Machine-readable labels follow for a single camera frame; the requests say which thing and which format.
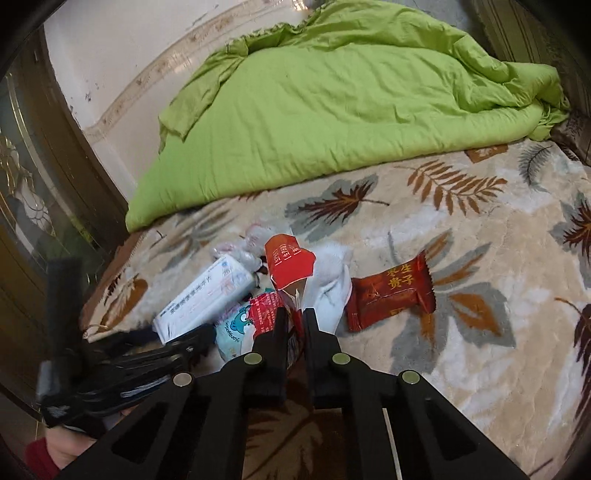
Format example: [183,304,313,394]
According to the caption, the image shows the blue cartoon tissue pack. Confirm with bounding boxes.
[215,302,254,362]

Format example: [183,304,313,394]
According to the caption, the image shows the red paper wrapper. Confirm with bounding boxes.
[249,234,315,338]

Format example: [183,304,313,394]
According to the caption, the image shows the dark red snack packet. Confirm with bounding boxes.
[346,251,436,332]

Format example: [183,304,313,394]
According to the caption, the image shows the person's left hand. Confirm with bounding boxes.
[45,407,136,469]

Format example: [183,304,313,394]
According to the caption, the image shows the white barcode carton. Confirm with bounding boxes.
[153,255,256,344]

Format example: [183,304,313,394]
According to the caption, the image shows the knotted white plastic bag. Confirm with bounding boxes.
[211,223,276,273]

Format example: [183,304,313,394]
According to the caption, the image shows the wooden glass wardrobe door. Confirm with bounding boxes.
[1,29,126,407]

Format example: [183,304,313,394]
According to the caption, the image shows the leaf patterned bed blanket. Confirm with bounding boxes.
[81,140,590,479]

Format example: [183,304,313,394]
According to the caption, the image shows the green quilt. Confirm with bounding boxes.
[125,1,570,231]

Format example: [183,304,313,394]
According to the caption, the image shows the striped brown pillow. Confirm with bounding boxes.
[473,1,590,165]

